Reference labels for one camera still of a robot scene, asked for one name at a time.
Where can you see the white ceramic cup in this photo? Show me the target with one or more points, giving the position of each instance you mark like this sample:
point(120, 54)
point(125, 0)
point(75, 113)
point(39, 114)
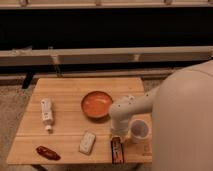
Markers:
point(139, 131)

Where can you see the black red snack bar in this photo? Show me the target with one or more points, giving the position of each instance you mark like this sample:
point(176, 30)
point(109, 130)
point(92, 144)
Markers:
point(117, 151)

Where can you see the orange bowl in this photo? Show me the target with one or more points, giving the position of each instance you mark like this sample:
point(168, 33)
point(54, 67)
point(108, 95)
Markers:
point(96, 104)

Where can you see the white tube bottle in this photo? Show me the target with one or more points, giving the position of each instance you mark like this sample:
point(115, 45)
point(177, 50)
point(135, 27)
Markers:
point(47, 114)

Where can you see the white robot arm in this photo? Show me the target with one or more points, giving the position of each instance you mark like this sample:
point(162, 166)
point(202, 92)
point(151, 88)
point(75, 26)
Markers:
point(182, 119)

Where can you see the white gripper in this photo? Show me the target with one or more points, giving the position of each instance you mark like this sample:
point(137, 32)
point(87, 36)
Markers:
point(120, 128)

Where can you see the dark red wrapped snack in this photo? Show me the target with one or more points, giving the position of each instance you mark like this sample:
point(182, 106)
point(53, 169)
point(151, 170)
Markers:
point(47, 153)

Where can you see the wooden shelf rail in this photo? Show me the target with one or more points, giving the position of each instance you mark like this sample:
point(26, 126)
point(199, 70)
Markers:
point(29, 57)

